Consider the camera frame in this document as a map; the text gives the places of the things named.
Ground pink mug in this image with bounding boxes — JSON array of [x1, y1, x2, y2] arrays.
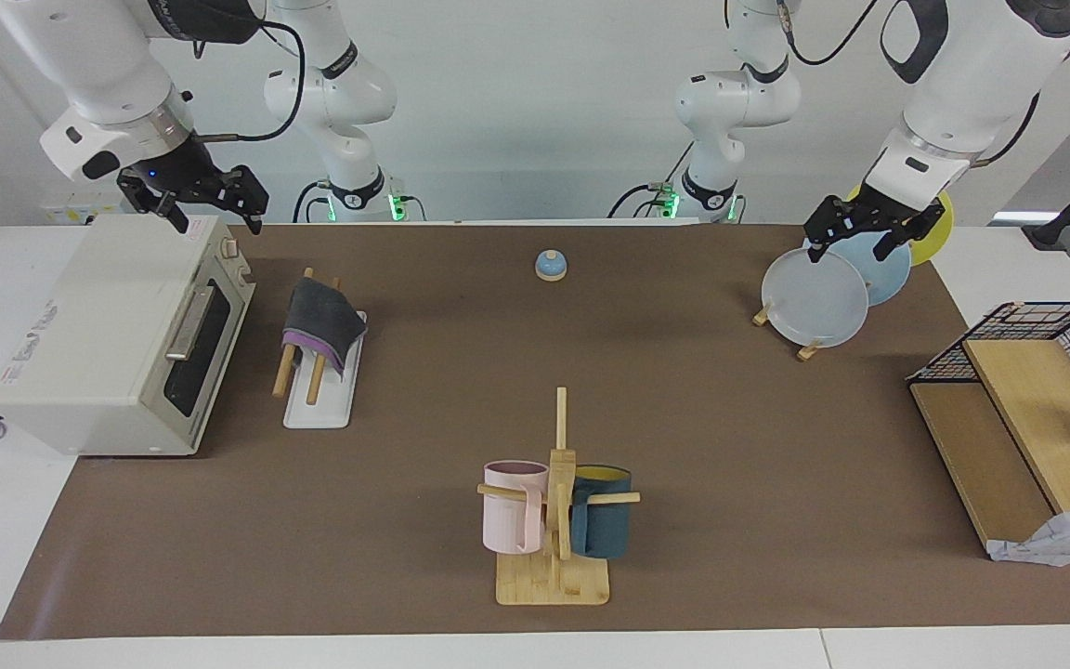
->
[[483, 461, 550, 556]]

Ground grey plate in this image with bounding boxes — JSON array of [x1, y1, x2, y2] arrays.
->
[[762, 248, 870, 349]]

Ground wooden mug tree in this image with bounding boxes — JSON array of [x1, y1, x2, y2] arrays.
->
[[476, 387, 641, 607]]

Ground white toaster oven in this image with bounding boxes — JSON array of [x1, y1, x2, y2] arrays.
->
[[0, 216, 257, 458]]

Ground black base cable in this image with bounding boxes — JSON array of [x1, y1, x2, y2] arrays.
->
[[292, 179, 332, 224], [607, 139, 694, 220]]

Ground white towel rack wooden bars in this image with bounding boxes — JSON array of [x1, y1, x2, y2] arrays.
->
[[272, 268, 368, 430]]

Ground brown table mat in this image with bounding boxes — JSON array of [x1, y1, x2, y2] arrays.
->
[[0, 223, 1070, 640]]

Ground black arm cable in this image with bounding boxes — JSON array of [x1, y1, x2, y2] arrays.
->
[[775, 0, 881, 68], [194, 19, 306, 143]]

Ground light blue plate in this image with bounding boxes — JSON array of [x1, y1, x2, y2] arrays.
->
[[802, 223, 913, 308]]

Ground purple and grey towel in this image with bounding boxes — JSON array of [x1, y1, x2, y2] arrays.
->
[[281, 277, 369, 377]]

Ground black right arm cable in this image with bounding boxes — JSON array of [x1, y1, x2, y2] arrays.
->
[[194, 19, 306, 143]]

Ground yellow plate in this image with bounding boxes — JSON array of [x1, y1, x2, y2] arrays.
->
[[846, 177, 955, 267]]

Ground white patterned cloth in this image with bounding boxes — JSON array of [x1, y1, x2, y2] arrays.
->
[[988, 502, 1070, 568]]

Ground wooden plate rack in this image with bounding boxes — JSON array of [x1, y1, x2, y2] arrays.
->
[[752, 305, 824, 363]]

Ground dark teal mug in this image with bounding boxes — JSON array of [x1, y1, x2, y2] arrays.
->
[[569, 465, 633, 559]]

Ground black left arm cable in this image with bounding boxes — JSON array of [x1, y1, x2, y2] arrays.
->
[[775, 0, 881, 68]]

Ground wooden shelf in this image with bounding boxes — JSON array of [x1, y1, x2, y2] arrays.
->
[[908, 336, 1070, 558]]

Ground white power strip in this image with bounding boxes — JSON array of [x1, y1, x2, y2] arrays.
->
[[41, 190, 125, 226]]

